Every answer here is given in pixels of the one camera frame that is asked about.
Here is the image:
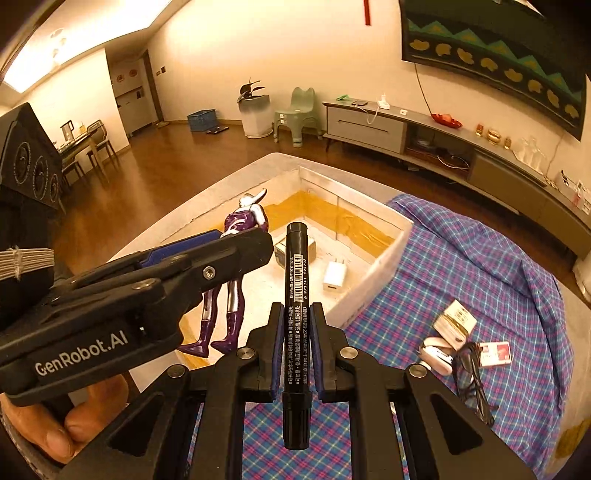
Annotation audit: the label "white charger adapter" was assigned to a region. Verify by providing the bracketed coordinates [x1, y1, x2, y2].
[322, 261, 352, 294]

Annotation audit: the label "dark patterned wall hanging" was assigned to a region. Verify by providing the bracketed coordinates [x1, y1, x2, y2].
[399, 0, 587, 141]

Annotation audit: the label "small beige cardboard box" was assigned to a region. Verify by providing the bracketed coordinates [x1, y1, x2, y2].
[273, 237, 318, 271]

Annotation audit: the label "blue plastic basket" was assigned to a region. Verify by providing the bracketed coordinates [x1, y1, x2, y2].
[187, 109, 218, 134]

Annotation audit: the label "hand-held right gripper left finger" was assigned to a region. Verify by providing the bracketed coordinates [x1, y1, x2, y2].
[58, 302, 284, 480]

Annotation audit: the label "black eyeglasses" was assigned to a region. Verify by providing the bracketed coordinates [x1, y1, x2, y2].
[451, 342, 497, 428]

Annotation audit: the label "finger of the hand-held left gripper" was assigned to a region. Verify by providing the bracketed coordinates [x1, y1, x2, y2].
[108, 230, 222, 273]
[51, 228, 274, 333]

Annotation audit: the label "clear glass bottles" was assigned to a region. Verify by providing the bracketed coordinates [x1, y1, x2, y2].
[512, 136, 548, 171]

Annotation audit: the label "grey tv cabinet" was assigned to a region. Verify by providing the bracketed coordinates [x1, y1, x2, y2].
[322, 99, 591, 259]

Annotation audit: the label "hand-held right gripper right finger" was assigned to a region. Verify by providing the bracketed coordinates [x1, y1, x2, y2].
[310, 302, 539, 480]

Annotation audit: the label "green plastic chair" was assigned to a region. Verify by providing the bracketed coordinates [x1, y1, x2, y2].
[273, 88, 324, 147]

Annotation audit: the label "black marker pen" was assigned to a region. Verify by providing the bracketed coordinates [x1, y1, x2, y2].
[281, 222, 311, 450]

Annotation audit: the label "red white card packet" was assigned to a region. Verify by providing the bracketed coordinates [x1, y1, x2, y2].
[478, 340, 514, 366]

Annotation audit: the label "white cylindrical bin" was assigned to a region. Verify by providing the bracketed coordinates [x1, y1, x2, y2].
[238, 95, 271, 139]

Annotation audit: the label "blue plaid cloth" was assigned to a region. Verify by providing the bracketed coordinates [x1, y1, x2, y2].
[194, 193, 575, 480]

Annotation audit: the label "person's left hand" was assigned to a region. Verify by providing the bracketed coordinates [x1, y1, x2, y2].
[0, 369, 131, 464]

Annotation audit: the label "dark leafy plant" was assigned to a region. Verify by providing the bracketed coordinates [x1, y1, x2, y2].
[238, 78, 267, 102]

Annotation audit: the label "ceiling light panel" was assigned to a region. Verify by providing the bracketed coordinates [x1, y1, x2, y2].
[2, 0, 185, 93]

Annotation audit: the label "wooden dining chair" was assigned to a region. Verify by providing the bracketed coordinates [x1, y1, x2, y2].
[85, 121, 121, 181]

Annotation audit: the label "gold ornaments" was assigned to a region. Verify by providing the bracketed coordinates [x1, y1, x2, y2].
[475, 124, 513, 148]

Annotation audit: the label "purple silver action figure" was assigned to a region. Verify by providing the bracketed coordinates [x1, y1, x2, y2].
[178, 188, 271, 357]

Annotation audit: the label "white foam storage box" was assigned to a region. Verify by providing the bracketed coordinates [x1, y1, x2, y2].
[108, 152, 415, 393]

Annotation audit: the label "wooden dining table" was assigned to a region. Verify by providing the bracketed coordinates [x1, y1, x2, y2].
[55, 127, 109, 185]

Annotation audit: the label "small white carton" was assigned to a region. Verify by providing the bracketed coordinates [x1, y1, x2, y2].
[433, 299, 477, 349]

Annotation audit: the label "white hallway cabinet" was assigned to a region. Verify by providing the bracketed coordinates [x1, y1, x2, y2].
[113, 60, 155, 137]

